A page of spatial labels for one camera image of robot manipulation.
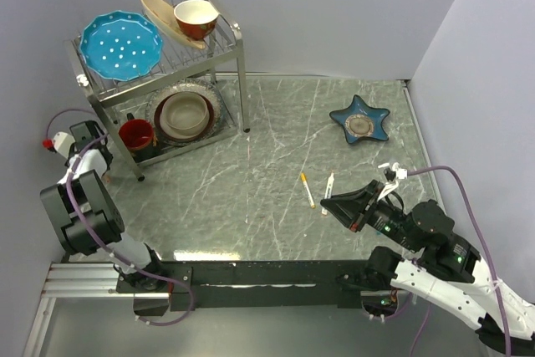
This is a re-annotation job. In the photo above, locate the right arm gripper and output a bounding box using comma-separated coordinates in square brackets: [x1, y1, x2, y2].
[318, 177, 420, 251]

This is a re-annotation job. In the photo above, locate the white marker with red end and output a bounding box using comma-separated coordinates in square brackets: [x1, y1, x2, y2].
[321, 171, 334, 217]

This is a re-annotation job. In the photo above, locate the white marker with yellow end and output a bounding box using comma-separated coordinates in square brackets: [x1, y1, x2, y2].
[300, 172, 316, 209]

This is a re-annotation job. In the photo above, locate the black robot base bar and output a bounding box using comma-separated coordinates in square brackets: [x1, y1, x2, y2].
[116, 258, 413, 319]

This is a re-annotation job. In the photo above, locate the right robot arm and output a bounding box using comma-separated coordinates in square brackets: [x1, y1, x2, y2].
[320, 180, 534, 356]

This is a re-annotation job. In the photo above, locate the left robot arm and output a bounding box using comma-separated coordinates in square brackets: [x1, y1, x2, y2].
[40, 120, 166, 292]

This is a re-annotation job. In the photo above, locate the red mug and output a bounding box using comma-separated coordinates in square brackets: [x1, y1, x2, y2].
[118, 113, 160, 162]

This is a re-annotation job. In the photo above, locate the blue star-shaped dish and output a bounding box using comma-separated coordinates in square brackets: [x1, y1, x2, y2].
[329, 94, 390, 145]

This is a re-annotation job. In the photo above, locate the beige bowl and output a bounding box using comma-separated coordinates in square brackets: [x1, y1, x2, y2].
[158, 91, 210, 140]

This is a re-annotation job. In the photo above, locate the blue polka dot plate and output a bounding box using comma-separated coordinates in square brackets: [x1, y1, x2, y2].
[79, 10, 164, 82]

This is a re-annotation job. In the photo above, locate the steel dish rack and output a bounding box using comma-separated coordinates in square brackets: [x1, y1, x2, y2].
[64, 0, 251, 181]

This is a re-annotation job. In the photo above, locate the cream oval plate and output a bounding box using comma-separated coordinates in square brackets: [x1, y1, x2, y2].
[140, 0, 206, 50]

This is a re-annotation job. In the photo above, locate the red and white bowl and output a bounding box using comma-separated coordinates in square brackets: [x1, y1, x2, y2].
[173, 0, 219, 41]

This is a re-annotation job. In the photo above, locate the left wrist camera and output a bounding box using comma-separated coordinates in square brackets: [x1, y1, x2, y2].
[43, 131, 75, 160]

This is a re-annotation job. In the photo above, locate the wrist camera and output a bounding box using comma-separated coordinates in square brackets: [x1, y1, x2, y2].
[378, 162, 408, 200]
[43, 131, 75, 160]

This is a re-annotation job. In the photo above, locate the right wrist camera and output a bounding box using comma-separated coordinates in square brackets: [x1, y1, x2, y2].
[378, 162, 408, 200]

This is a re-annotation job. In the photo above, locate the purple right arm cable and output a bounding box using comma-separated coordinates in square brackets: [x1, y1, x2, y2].
[407, 165, 513, 357]

